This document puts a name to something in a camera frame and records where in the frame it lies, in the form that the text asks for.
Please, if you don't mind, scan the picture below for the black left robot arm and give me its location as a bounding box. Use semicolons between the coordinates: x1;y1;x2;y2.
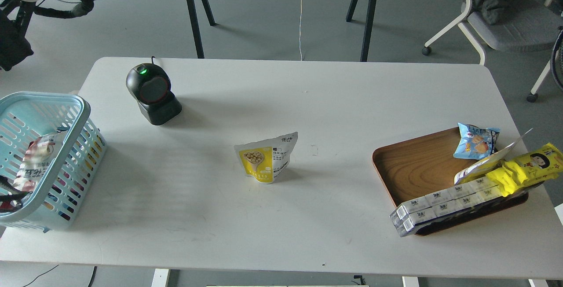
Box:
0;0;94;71

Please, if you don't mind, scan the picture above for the light blue plastic basket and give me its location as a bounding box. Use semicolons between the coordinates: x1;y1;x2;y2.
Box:
0;91;106;232

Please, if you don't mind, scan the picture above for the white office chair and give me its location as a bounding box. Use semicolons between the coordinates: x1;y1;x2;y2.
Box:
422;0;562;102

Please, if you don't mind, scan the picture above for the black barcode scanner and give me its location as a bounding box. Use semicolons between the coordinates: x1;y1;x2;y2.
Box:
125;63;183;126

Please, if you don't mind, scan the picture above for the yellow cartoon snack bag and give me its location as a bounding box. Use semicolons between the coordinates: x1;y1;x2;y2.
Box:
485;143;563;197

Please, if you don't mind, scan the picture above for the blue snack packet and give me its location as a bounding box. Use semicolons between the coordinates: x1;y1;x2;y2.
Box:
453;123;501;160

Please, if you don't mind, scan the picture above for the red white snack bag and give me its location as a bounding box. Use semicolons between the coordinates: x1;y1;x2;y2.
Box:
12;131;67;192

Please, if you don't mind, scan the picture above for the yellow white snack pouch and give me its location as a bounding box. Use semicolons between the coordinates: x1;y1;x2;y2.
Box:
234;131;298;184

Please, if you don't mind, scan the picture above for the long white box pack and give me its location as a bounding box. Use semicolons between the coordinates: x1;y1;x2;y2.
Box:
389;177;503;237

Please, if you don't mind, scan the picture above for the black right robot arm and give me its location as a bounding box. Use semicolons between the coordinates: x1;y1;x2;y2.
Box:
549;26;563;91

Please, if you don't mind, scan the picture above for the white yellow flat pouch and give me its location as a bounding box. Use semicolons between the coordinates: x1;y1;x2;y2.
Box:
454;128;533;184

